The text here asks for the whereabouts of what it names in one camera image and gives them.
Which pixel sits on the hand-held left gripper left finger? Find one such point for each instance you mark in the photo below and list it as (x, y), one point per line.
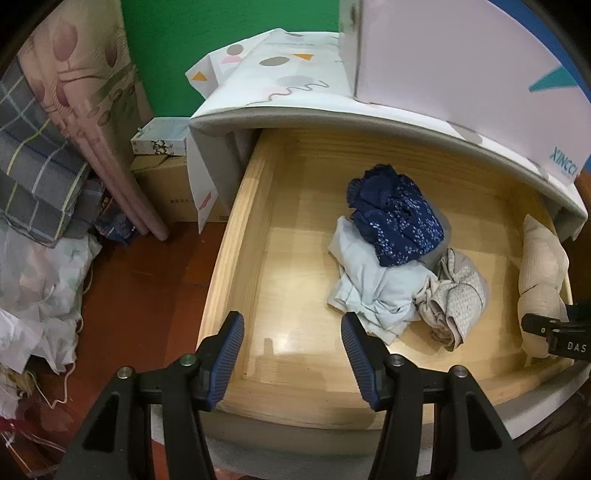
(228, 355)

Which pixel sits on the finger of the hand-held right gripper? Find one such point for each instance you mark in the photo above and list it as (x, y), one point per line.
(558, 328)

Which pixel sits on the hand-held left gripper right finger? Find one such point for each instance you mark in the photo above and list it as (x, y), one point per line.
(362, 360)

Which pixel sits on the beige bra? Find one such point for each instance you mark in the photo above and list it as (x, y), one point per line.
(538, 272)

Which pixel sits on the pale blue underwear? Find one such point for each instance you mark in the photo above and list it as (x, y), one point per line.
(369, 286)

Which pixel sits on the wooden drawer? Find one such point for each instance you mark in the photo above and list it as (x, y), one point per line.
(286, 258)

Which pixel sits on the white patterned underwear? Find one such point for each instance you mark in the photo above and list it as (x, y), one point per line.
(455, 304)

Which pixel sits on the navy floral underwear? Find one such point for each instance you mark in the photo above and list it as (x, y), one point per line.
(397, 221)

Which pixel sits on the blue printed bag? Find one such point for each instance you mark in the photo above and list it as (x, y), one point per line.
(115, 226)

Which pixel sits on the brown cardboard box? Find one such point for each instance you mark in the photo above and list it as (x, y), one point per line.
(166, 189)

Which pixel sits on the white crumpled fabric pile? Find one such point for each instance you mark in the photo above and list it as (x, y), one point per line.
(41, 286)

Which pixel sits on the small patterned box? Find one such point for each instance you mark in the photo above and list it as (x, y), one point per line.
(161, 134)

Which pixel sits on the grey plaid bedding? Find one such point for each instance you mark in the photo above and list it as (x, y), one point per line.
(37, 166)

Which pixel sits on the white patterned cabinet cover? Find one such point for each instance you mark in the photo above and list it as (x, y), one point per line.
(286, 74)

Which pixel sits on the white box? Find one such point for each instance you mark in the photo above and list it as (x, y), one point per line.
(438, 55)

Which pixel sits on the pink floral quilt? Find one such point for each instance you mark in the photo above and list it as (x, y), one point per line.
(78, 69)

